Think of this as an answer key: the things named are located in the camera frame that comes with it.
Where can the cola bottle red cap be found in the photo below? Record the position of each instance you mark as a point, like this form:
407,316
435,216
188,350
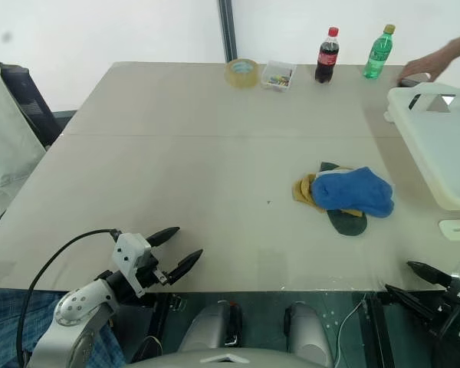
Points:
326,61

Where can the clear box of coloured clips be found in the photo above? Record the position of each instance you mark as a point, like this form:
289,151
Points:
278,76

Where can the black office chair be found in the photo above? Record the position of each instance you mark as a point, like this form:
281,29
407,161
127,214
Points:
27,103

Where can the green plastic bottle yellow cap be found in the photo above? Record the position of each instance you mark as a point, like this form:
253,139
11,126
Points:
377,57

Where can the dark green sock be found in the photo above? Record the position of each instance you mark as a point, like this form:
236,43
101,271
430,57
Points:
347,224

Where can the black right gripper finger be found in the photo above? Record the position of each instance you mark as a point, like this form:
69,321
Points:
410,299
429,274

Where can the mustard yellow sock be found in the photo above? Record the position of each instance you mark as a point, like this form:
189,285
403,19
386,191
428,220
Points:
302,189

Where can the person's bare hand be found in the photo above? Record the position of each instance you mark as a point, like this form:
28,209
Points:
419,69

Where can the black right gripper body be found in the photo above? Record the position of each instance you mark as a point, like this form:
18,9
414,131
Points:
456,295

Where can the blue fluffy sock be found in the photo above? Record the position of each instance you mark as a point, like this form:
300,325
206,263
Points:
352,189

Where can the grey vertical wall post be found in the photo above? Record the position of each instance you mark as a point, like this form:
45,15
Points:
227,30

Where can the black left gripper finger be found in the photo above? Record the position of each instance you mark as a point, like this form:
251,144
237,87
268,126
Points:
186,264
163,234

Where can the black table frame leg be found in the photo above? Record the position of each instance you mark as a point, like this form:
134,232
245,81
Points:
375,329

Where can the blue checkered cloth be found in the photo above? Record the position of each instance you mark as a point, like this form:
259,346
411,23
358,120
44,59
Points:
4,326

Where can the grey rounded robot leg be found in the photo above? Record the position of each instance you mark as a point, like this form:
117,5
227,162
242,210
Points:
306,329
207,326

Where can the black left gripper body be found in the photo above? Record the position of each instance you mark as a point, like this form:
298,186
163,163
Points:
151,274

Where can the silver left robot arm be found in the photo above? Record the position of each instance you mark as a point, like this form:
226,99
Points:
80,318

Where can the person's bare forearm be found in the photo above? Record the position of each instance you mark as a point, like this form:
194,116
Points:
454,48

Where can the white cloth on chair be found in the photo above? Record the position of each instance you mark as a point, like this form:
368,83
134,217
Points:
7,153

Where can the white plastic tray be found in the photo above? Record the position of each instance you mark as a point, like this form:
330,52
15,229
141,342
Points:
437,153

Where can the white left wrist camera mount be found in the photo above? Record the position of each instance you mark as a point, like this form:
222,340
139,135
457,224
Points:
128,249

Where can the white plastic lid piece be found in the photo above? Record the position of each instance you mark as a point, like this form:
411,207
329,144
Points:
458,230

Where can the clear packing tape roll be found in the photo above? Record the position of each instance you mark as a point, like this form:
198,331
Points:
240,78

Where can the grey robot torso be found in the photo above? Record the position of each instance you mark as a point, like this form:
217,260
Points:
222,359

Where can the dark phone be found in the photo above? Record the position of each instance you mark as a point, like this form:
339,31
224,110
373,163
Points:
410,82

